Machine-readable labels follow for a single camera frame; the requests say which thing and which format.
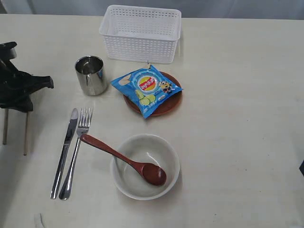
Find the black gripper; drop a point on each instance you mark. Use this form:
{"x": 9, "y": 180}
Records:
{"x": 15, "y": 86}

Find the wooden chopstick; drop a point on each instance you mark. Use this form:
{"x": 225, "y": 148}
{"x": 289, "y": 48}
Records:
{"x": 25, "y": 152}
{"x": 5, "y": 127}

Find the silver table knife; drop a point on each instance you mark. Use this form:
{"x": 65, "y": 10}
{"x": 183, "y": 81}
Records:
{"x": 67, "y": 141}

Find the silver fork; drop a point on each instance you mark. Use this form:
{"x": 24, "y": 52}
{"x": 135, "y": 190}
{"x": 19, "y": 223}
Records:
{"x": 82, "y": 128}

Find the silver foil packet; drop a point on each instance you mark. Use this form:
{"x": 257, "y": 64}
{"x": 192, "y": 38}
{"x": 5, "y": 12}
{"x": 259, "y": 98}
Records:
{"x": 89, "y": 71}

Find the blue chips bag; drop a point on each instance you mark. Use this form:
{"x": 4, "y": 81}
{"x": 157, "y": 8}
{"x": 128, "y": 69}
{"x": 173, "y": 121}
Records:
{"x": 147, "y": 88}

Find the white perforated plastic basket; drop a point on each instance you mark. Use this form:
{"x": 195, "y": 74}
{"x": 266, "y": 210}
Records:
{"x": 141, "y": 34}

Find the white speckled bowl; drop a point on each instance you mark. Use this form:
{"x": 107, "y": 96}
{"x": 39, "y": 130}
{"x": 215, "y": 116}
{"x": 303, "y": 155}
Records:
{"x": 145, "y": 148}

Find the brown round plate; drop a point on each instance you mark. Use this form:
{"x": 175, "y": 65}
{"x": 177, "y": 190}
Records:
{"x": 167, "y": 106}

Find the brown wooden spoon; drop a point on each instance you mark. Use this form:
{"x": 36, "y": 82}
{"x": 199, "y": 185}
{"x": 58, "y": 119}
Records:
{"x": 152, "y": 173}

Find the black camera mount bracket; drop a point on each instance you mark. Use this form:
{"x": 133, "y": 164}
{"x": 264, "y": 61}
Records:
{"x": 7, "y": 50}

